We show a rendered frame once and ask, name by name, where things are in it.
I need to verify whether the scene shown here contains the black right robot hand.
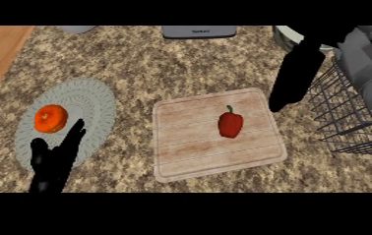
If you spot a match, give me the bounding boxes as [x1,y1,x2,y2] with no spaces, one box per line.
[267,25,360,113]

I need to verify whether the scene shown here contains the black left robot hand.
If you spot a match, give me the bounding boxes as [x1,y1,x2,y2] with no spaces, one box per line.
[28,118,87,194]

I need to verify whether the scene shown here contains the red bell pepper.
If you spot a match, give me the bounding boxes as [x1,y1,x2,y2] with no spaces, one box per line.
[217,104,245,140]

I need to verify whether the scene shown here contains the pale wooden cutting board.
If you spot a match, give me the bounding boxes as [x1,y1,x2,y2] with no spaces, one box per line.
[150,87,289,184]

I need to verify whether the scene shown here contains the white round bowl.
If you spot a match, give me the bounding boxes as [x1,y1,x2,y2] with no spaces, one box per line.
[271,25,335,54]

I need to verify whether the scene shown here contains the grey woven round placemat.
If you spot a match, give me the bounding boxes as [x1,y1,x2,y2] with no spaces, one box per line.
[13,77,119,172]

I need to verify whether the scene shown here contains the orange round fruit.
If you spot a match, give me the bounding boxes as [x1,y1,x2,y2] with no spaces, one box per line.
[32,103,69,135]

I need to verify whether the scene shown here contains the grey flat appliance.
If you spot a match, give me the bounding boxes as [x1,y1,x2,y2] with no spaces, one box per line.
[159,25,237,40]

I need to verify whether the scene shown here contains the brown wooden panel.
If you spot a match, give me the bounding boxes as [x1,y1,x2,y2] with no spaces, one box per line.
[0,25,37,81]

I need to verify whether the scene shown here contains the grey rounded object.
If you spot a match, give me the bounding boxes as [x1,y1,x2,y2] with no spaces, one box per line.
[54,25,99,34]

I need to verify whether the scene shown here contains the dark wire basket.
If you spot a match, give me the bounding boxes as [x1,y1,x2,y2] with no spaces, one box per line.
[307,55,372,156]

